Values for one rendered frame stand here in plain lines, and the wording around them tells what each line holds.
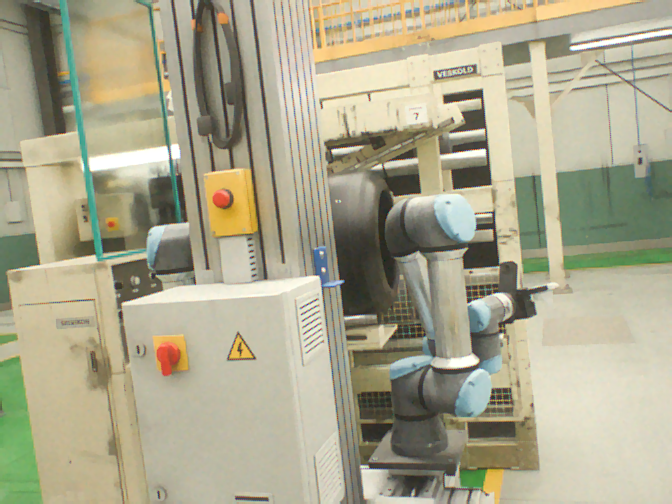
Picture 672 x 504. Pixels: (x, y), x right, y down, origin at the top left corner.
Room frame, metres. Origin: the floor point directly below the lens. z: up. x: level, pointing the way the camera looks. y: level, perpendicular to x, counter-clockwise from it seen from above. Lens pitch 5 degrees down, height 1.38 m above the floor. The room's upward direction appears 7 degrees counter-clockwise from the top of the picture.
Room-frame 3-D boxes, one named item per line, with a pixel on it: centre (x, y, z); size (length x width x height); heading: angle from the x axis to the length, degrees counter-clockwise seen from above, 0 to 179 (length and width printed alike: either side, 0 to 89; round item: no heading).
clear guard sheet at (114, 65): (2.37, 0.69, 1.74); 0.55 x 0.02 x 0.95; 164
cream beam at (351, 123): (2.96, -0.21, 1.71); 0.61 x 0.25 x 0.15; 74
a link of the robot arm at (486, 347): (1.68, -0.35, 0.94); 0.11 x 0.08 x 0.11; 45
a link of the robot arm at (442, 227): (1.56, -0.26, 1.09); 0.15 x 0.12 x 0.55; 45
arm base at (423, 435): (1.66, -0.16, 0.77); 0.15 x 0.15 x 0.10
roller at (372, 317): (2.58, 0.02, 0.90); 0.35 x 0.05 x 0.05; 74
